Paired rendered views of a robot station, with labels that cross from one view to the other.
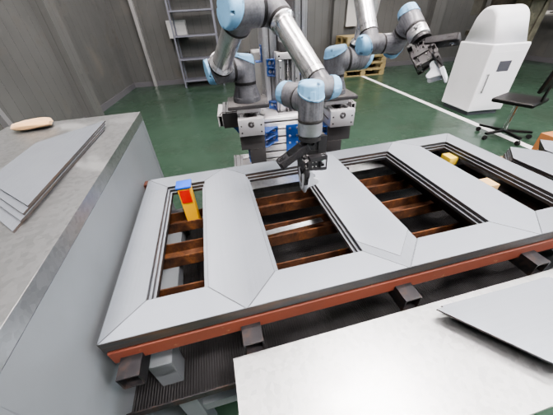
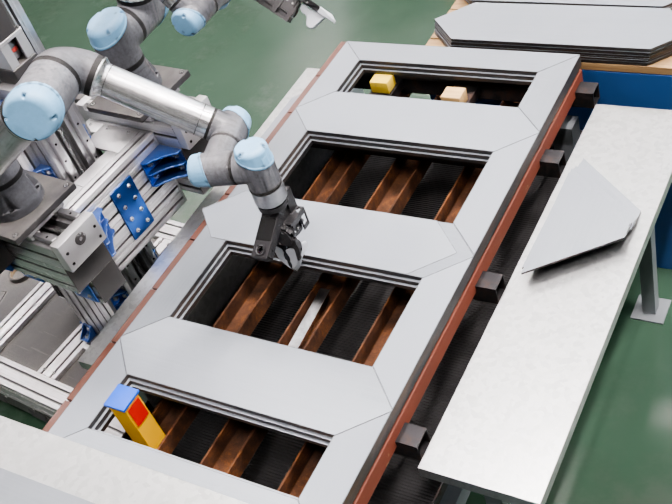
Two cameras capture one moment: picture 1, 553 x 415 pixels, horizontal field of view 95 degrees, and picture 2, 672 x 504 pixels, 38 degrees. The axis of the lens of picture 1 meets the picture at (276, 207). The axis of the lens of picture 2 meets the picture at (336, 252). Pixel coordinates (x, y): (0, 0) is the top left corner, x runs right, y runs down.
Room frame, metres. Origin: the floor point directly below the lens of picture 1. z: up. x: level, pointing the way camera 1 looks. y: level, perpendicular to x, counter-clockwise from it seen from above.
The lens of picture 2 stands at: (-0.65, 0.81, 2.42)
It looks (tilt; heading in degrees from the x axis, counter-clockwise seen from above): 42 degrees down; 324
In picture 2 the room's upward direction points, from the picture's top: 21 degrees counter-clockwise
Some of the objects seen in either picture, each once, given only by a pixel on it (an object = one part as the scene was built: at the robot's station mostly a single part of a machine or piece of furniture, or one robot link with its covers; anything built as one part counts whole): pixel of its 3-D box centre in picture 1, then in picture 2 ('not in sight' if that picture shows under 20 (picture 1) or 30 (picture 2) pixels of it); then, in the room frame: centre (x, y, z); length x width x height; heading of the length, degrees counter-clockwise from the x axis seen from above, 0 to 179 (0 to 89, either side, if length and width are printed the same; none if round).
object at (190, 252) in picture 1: (341, 221); (343, 272); (0.82, -0.27, 0.70); 1.66 x 0.08 x 0.05; 102
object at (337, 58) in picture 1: (336, 59); (114, 37); (1.57, -0.37, 1.20); 0.13 x 0.12 x 0.14; 103
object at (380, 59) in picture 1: (359, 54); not in sight; (7.92, -2.51, 0.45); 1.23 x 0.84 x 0.91; 97
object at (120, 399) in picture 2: (183, 185); (122, 399); (0.89, 0.37, 0.88); 0.06 x 0.06 x 0.02; 12
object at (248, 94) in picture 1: (246, 90); (8, 188); (1.51, 0.13, 1.09); 0.15 x 0.15 x 0.10
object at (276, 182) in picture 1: (335, 168); (234, 204); (1.34, -0.37, 0.66); 1.30 x 0.20 x 0.03; 102
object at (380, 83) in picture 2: (448, 159); (382, 82); (1.13, -0.88, 0.79); 0.06 x 0.05 x 0.04; 12
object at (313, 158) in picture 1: (311, 151); (281, 216); (0.77, -0.13, 1.05); 0.09 x 0.08 x 0.12; 102
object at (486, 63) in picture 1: (486, 62); not in sight; (4.29, -3.33, 0.69); 0.67 x 0.57 x 1.38; 5
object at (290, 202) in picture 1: (322, 195); (280, 259); (1.01, -0.23, 0.70); 1.66 x 0.08 x 0.05; 102
